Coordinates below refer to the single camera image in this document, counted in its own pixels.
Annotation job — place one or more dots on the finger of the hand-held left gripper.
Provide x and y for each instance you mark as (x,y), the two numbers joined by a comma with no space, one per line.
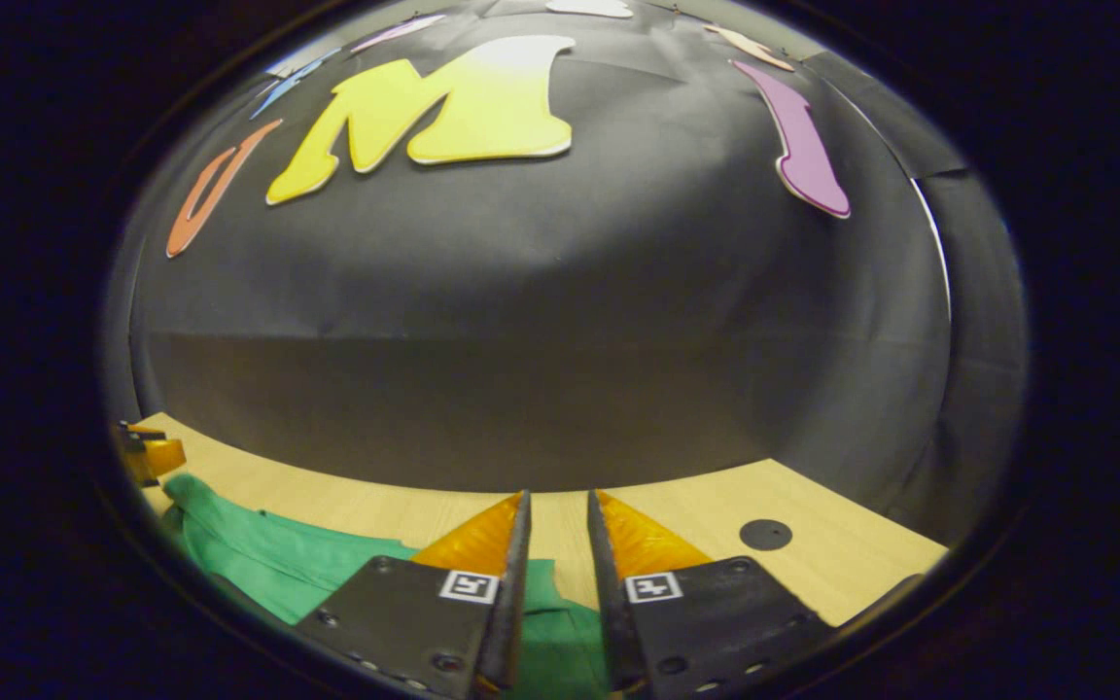
(159,455)

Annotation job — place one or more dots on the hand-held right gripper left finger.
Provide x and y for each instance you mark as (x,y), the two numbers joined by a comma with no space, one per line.
(511,622)

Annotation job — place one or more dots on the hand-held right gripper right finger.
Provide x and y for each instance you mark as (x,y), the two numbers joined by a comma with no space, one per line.
(611,622)

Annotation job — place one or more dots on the green T-shirt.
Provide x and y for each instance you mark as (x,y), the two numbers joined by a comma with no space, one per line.
(259,554)

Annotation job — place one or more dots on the black backdrop cloth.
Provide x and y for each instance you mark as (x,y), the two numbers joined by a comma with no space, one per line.
(570,340)

